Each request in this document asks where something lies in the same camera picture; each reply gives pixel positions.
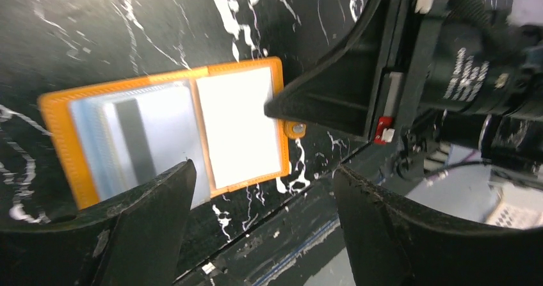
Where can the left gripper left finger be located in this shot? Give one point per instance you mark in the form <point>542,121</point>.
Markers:
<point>133,238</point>

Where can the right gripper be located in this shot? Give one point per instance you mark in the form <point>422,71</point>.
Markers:
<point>452,71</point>

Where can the orange card holder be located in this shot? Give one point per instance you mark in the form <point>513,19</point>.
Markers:
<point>112,137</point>

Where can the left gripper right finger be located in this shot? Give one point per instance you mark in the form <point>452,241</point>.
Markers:
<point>392,240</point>

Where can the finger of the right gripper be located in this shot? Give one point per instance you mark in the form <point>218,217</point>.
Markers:
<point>339,91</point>

